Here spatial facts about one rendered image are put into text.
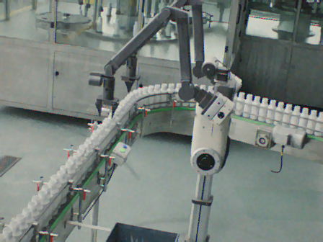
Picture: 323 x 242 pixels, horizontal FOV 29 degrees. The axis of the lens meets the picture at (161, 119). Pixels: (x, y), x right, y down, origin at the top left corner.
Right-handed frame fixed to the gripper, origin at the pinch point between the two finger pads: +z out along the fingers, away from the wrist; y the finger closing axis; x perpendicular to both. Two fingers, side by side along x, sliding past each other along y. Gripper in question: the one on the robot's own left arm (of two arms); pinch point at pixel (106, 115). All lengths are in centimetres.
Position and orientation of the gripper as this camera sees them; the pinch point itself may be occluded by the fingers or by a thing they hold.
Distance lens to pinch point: 315.9
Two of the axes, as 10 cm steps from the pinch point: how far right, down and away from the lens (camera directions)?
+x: 2.0, -3.0, 9.3
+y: 9.7, 1.8, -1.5
